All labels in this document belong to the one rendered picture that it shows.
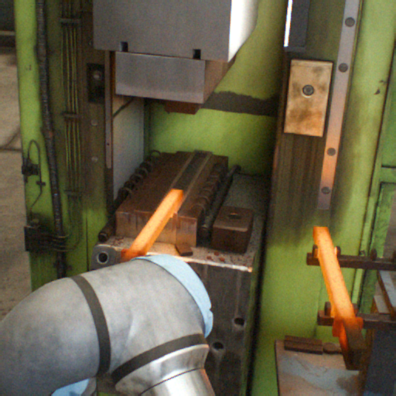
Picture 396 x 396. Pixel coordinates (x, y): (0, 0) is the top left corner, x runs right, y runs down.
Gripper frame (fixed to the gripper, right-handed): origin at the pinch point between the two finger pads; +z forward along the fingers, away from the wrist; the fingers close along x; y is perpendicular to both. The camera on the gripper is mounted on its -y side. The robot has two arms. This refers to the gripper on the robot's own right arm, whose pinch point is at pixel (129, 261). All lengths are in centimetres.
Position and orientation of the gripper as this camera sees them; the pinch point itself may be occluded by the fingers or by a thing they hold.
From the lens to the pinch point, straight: 131.4
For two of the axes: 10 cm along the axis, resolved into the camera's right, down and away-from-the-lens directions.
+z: 2.2, -3.9, 9.0
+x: 9.8, 1.2, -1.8
